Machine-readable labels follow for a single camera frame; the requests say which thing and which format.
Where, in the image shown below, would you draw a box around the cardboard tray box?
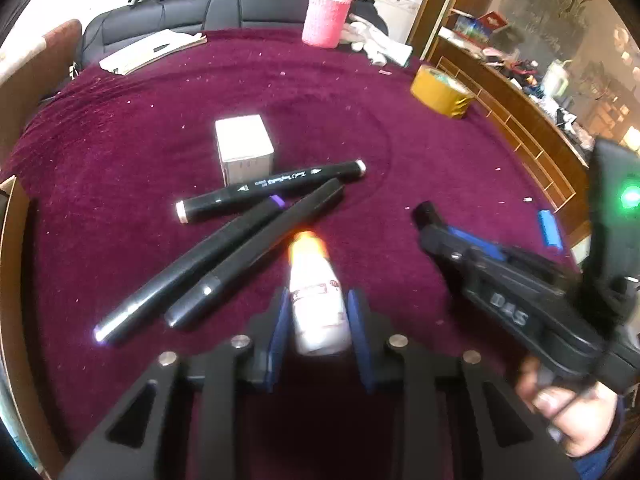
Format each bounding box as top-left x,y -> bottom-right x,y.
1,176 -> 65,479

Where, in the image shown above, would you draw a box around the blue jacket sleeve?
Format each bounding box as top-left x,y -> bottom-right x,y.
572,396 -> 625,480

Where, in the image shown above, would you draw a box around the white small bottle orange cap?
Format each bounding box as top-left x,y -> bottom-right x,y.
288,231 -> 352,356

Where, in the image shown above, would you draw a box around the notebook with pen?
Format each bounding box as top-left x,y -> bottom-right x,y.
99,29 -> 207,76

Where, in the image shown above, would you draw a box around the person's right hand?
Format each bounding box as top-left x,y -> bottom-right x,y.
515,356 -> 618,458

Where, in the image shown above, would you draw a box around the black silver lipstick tube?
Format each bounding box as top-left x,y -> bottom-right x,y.
165,179 -> 345,328

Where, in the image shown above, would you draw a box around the small white box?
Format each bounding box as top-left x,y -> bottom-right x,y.
214,114 -> 274,185

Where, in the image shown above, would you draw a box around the brown armchair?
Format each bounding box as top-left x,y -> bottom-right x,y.
1,18 -> 82,165

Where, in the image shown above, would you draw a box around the white gloves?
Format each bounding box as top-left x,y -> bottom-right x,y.
338,14 -> 412,67

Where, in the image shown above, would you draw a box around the black marker purple cap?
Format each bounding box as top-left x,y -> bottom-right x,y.
92,195 -> 285,344

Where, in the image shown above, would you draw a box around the wooden cabinet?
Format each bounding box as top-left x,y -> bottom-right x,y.
408,0 -> 639,248

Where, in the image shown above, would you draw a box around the purple velvet tablecloth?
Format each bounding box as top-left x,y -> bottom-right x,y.
2,29 -> 577,479

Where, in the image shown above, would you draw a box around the yellow tape roll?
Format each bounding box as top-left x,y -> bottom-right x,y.
410,65 -> 475,119

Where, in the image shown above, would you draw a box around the pink knitted bottle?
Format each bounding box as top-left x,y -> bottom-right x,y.
302,0 -> 355,49

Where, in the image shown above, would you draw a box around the black marker white cap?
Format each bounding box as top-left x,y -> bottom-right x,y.
175,159 -> 367,224

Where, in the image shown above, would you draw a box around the black leather sofa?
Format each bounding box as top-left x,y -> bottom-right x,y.
75,0 -> 388,70

